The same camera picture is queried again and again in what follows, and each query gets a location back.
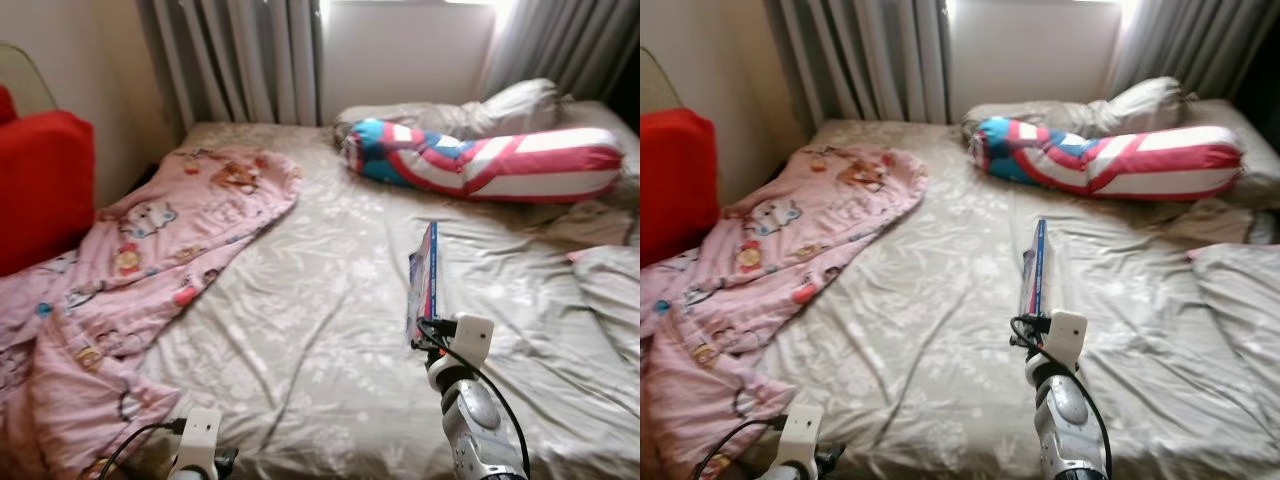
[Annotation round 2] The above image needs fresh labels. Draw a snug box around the thin blue book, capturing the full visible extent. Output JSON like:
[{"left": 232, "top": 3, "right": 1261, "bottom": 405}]
[
  {"left": 405, "top": 220, "right": 441, "bottom": 346},
  {"left": 1018, "top": 217, "right": 1051, "bottom": 321}
]

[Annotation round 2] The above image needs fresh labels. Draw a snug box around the crumpled beige pillow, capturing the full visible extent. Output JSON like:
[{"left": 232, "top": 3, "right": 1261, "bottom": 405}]
[
  {"left": 962, "top": 76, "right": 1191, "bottom": 141},
  {"left": 335, "top": 78, "right": 563, "bottom": 143}
]

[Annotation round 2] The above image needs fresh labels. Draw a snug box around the grey pleated curtain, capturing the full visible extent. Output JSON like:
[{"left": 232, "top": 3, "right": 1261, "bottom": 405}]
[
  {"left": 478, "top": 0, "right": 641, "bottom": 101},
  {"left": 1105, "top": 0, "right": 1280, "bottom": 101},
  {"left": 135, "top": 0, "right": 326, "bottom": 131},
  {"left": 765, "top": 0, "right": 951, "bottom": 129}
]

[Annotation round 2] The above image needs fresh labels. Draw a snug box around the red white blue bolster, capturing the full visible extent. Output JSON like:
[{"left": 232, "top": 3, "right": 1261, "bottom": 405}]
[
  {"left": 342, "top": 118, "right": 626, "bottom": 204},
  {"left": 970, "top": 115, "right": 1246, "bottom": 201}
]

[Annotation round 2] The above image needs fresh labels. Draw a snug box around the red folded mattress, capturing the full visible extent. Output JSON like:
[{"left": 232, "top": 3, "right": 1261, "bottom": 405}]
[
  {"left": 0, "top": 85, "right": 98, "bottom": 278},
  {"left": 640, "top": 108, "right": 721, "bottom": 269}
]

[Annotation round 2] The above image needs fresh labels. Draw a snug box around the pink cartoon print blanket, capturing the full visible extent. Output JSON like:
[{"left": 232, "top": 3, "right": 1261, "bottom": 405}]
[
  {"left": 0, "top": 145, "right": 303, "bottom": 480},
  {"left": 640, "top": 143, "right": 929, "bottom": 480}
]

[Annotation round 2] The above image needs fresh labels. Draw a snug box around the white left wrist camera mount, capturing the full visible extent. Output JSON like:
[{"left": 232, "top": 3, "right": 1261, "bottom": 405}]
[
  {"left": 175, "top": 408, "right": 223, "bottom": 471},
  {"left": 775, "top": 404, "right": 824, "bottom": 469}
]

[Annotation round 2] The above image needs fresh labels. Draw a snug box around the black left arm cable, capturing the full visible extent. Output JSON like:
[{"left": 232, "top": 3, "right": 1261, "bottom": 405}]
[
  {"left": 97, "top": 420, "right": 189, "bottom": 480},
  {"left": 695, "top": 416, "right": 791, "bottom": 480}
]

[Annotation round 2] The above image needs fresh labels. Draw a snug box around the beige floral bedsheet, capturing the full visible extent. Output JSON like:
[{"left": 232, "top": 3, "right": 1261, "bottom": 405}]
[
  {"left": 750, "top": 98, "right": 1280, "bottom": 480},
  {"left": 130, "top": 100, "right": 641, "bottom": 480}
]

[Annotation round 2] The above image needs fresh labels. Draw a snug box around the white foam mattress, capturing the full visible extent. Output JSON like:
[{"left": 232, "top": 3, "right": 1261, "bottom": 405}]
[
  {"left": 640, "top": 45, "right": 681, "bottom": 116},
  {"left": 0, "top": 42, "right": 59, "bottom": 119}
]

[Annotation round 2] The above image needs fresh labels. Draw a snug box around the beige quilt with pink edge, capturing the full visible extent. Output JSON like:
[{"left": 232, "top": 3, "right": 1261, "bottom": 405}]
[
  {"left": 1188, "top": 243, "right": 1280, "bottom": 401},
  {"left": 570, "top": 243, "right": 641, "bottom": 366}
]

